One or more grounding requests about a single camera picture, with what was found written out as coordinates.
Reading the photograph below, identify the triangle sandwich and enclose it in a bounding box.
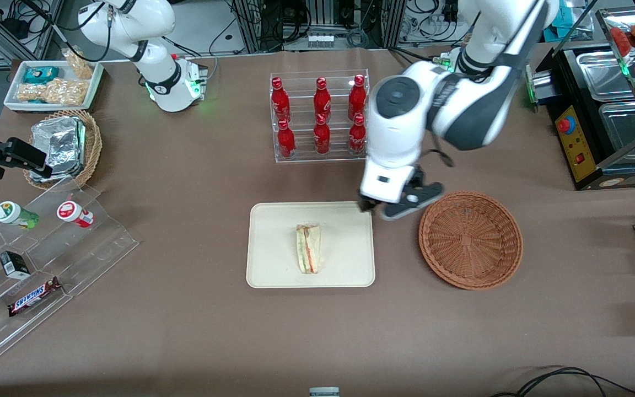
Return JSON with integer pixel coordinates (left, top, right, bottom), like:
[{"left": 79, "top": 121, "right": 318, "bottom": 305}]
[{"left": 295, "top": 223, "right": 322, "bottom": 275}]

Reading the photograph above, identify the white rectangular snack tray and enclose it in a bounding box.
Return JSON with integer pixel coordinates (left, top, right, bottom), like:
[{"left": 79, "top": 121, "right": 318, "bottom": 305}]
[{"left": 3, "top": 60, "right": 105, "bottom": 114}]

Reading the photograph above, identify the light tan wicker basket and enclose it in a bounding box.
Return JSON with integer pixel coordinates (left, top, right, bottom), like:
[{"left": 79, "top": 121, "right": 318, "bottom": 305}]
[{"left": 22, "top": 109, "right": 103, "bottom": 191}]

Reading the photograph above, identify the cream plastic tray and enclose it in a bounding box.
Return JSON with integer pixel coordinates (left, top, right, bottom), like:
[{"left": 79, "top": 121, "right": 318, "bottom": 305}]
[{"left": 246, "top": 201, "right": 376, "bottom": 289}]

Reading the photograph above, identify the round brown wicker basket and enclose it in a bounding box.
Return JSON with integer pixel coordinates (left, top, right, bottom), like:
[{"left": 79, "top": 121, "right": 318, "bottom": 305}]
[{"left": 418, "top": 191, "right": 524, "bottom": 291}]

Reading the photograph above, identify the silver foil package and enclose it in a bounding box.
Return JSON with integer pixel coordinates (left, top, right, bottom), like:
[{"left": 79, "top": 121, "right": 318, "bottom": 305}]
[
  {"left": 31, "top": 117, "right": 87, "bottom": 167},
  {"left": 28, "top": 163, "right": 87, "bottom": 184}
]

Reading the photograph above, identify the red cola bottle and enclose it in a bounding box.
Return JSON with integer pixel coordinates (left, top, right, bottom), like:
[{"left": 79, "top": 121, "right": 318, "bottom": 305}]
[
  {"left": 313, "top": 114, "right": 331, "bottom": 155},
  {"left": 347, "top": 74, "right": 367, "bottom": 119},
  {"left": 348, "top": 113, "right": 367, "bottom": 155},
  {"left": 277, "top": 119, "right": 297, "bottom": 160},
  {"left": 271, "top": 77, "right": 291, "bottom": 124},
  {"left": 313, "top": 77, "right": 332, "bottom": 119}
]

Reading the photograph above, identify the green lid snack cup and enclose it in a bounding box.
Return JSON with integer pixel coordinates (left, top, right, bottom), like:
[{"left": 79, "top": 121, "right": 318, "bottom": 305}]
[{"left": 0, "top": 201, "right": 40, "bottom": 230}]

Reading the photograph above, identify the long clear nut bag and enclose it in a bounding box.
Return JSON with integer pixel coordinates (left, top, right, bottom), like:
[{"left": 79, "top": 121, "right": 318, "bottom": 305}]
[{"left": 16, "top": 79, "right": 88, "bottom": 106}]

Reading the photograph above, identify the red lid snack cup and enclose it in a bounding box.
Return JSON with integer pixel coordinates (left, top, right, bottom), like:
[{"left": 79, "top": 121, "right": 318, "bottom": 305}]
[{"left": 56, "top": 201, "right": 95, "bottom": 229}]

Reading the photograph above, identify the teal snack packet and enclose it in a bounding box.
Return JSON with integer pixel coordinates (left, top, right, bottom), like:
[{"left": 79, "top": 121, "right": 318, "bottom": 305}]
[{"left": 23, "top": 66, "right": 60, "bottom": 84}]

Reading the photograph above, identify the small black box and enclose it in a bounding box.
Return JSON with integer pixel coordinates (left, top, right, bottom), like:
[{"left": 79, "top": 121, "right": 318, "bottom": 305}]
[{"left": 0, "top": 251, "right": 31, "bottom": 280}]

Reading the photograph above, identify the small clear nut bag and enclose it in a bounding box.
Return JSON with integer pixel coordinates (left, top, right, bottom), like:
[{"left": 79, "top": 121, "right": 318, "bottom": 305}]
[{"left": 62, "top": 47, "right": 95, "bottom": 81}]

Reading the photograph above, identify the clear acrylic bottle rack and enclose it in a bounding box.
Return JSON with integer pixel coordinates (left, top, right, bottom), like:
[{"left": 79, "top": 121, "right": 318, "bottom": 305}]
[{"left": 270, "top": 69, "right": 371, "bottom": 164}]

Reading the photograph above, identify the clear acrylic stepped stand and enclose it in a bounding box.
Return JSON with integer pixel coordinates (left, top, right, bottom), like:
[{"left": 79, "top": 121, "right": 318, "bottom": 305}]
[{"left": 0, "top": 176, "right": 140, "bottom": 373}]

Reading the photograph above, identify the snickers chocolate bar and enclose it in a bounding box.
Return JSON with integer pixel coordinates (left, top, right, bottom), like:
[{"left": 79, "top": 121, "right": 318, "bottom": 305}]
[{"left": 8, "top": 277, "right": 63, "bottom": 318}]

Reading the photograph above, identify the aluminium equipment rack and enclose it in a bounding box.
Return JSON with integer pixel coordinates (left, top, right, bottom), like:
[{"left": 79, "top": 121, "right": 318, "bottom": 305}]
[{"left": 232, "top": 0, "right": 409, "bottom": 53}]

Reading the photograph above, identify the black food warmer cabinet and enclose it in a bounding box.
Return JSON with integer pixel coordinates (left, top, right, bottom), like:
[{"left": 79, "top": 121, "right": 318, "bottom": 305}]
[{"left": 538, "top": 7, "right": 635, "bottom": 191}]

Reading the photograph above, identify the teal paper packet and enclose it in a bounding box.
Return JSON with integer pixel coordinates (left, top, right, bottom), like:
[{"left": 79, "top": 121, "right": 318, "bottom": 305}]
[{"left": 552, "top": 4, "right": 573, "bottom": 40}]

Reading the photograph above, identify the steel food pan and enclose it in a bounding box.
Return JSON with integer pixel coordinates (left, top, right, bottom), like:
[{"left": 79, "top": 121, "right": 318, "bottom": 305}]
[{"left": 577, "top": 50, "right": 635, "bottom": 103}]

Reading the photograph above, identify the clear lidded food pan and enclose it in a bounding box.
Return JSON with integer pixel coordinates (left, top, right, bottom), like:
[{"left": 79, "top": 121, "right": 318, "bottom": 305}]
[{"left": 599, "top": 101, "right": 635, "bottom": 164}]

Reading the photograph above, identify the red packaged food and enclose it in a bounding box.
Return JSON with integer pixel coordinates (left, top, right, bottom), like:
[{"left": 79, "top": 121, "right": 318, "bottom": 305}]
[{"left": 609, "top": 24, "right": 635, "bottom": 62}]

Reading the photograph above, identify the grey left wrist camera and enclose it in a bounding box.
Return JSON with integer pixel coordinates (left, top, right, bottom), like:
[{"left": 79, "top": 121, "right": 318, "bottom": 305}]
[{"left": 379, "top": 168, "right": 444, "bottom": 222}]

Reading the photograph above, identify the black looped cable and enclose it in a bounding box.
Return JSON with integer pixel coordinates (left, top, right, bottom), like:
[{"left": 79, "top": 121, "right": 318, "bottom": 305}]
[{"left": 488, "top": 365, "right": 635, "bottom": 397}]

